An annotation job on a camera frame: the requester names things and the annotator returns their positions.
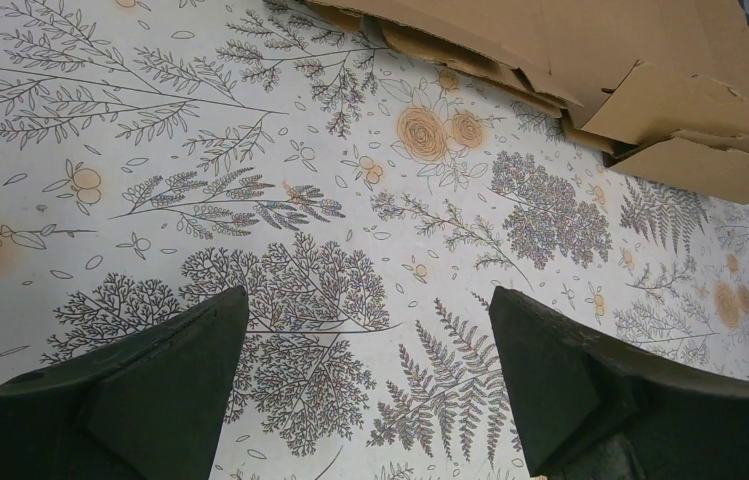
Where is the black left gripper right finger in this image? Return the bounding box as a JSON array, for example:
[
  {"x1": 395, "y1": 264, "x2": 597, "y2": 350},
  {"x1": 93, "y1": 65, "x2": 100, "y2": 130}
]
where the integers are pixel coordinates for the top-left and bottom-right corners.
[{"x1": 489, "y1": 287, "x2": 749, "y2": 479}]

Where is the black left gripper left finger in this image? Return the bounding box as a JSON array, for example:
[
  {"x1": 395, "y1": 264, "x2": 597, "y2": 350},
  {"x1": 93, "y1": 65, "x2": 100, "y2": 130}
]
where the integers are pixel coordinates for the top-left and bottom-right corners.
[{"x1": 0, "y1": 287, "x2": 249, "y2": 479}]

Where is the brown cardboard box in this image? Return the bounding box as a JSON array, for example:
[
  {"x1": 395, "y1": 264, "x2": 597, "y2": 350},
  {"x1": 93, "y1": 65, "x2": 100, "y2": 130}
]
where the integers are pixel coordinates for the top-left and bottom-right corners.
[{"x1": 314, "y1": 1, "x2": 749, "y2": 204}]

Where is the floral patterned table mat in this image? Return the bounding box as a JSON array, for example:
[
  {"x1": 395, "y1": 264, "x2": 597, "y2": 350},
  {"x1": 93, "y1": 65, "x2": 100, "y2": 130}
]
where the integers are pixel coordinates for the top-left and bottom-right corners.
[{"x1": 0, "y1": 1, "x2": 749, "y2": 479}]

